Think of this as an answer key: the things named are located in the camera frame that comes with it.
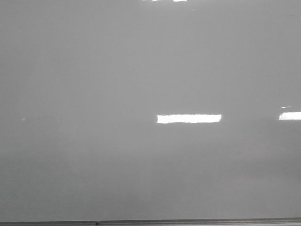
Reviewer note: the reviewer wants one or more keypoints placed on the white glossy whiteboard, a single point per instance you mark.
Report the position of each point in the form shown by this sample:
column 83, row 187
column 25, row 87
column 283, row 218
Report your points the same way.
column 140, row 109

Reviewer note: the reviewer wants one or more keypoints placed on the grey aluminium whiteboard frame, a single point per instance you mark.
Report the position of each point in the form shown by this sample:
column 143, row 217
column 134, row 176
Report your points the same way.
column 173, row 222

